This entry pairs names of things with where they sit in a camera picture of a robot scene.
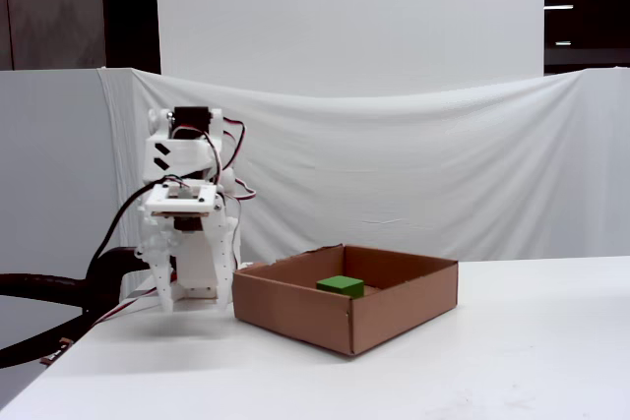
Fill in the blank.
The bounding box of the brown table clamp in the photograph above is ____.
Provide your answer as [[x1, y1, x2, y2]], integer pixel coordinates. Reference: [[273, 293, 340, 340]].
[[39, 335, 71, 367]]

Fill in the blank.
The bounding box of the red white black servo cable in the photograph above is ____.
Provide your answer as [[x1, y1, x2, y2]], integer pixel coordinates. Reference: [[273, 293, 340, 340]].
[[169, 117, 258, 205]]

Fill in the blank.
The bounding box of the white draped cloth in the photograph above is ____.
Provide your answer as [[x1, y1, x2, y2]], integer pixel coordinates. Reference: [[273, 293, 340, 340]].
[[96, 66, 630, 293]]

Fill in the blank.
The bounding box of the brown cardboard box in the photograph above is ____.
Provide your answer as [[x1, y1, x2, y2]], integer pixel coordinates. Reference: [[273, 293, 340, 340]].
[[232, 243, 460, 356]]

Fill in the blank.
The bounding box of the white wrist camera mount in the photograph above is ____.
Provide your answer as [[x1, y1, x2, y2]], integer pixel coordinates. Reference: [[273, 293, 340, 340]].
[[144, 183, 223, 219]]

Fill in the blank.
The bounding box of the white backdrop panel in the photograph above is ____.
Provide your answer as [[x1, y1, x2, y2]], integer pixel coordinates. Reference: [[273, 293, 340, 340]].
[[154, 0, 546, 97]]

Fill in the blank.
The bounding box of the thick black hose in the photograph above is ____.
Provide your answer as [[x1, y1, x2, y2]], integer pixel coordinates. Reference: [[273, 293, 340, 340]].
[[0, 246, 150, 370]]

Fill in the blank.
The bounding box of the thin black camera cable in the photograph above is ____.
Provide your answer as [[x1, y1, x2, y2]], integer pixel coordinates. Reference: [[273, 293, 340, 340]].
[[84, 174, 191, 328]]

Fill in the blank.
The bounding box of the grey partition board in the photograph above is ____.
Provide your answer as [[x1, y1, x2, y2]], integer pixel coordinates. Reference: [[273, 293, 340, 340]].
[[0, 69, 122, 342]]

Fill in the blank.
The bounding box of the red white black base cable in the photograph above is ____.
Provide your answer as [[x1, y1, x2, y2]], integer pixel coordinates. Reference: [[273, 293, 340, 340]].
[[90, 286, 159, 329]]

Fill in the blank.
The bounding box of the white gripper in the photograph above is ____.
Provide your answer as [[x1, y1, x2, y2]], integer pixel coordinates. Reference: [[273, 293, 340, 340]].
[[136, 196, 243, 314]]

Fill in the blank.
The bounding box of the green wooden cube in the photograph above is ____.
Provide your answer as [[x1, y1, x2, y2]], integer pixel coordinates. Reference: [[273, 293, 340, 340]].
[[315, 274, 366, 300]]

